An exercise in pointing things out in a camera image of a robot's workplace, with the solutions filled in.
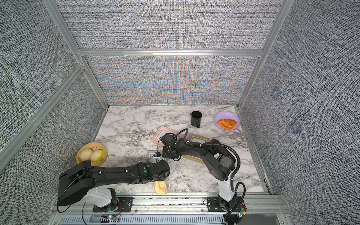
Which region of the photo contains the yellow cleaning cloth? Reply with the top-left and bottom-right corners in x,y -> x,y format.
152,181 -> 168,195

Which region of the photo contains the grey-green picture frame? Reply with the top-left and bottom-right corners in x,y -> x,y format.
147,150 -> 163,163

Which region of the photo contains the pink picture frame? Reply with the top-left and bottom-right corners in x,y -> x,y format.
151,126 -> 178,143

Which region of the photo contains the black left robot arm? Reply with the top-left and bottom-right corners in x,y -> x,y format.
57,160 -> 170,206

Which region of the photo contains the black mug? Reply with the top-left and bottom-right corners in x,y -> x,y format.
190,111 -> 202,128

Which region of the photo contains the orange pastry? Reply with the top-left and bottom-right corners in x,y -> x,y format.
217,119 -> 238,130

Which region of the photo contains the purple bowl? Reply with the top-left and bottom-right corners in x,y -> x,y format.
214,111 -> 241,131

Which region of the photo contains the yellow bamboo steamer basket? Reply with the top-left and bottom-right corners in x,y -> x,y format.
76,142 -> 108,167

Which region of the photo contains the right steamed bun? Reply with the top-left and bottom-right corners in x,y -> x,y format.
90,150 -> 102,162

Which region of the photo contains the steamed bun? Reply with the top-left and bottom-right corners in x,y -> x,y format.
90,150 -> 102,162
79,148 -> 93,162

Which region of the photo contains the left steamed bun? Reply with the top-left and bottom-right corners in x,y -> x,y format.
79,148 -> 93,162

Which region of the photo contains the tan wooden picture frame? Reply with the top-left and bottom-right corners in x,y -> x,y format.
183,133 -> 211,164

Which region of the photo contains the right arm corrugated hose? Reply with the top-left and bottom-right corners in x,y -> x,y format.
174,128 -> 246,220

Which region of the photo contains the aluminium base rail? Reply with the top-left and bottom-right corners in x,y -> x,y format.
48,193 -> 291,225

